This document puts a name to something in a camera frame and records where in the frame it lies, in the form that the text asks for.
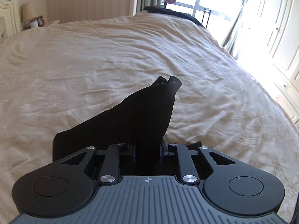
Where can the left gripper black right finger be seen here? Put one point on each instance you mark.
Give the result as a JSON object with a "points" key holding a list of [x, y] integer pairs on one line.
{"points": [[229, 184]]}

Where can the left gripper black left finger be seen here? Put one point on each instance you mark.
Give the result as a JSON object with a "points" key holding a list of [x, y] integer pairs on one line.
{"points": [[68, 184]]}

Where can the black pants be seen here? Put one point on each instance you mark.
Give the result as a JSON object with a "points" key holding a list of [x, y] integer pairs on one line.
{"points": [[141, 118]]}

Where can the cream embroidered bedspread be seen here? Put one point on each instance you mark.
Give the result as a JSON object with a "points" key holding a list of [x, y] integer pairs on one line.
{"points": [[55, 77]]}

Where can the cream wardrobe doors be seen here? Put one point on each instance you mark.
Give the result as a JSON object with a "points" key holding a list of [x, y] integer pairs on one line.
{"points": [[269, 50]]}

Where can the cluttered bedside table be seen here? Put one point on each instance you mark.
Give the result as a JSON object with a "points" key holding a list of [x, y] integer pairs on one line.
{"points": [[39, 22]]}

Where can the cream bedside lamp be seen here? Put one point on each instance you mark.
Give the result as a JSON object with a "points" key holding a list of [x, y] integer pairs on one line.
{"points": [[28, 12]]}

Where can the dark clothes pile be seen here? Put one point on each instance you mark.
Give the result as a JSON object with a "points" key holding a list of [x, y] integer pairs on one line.
{"points": [[159, 10]]}

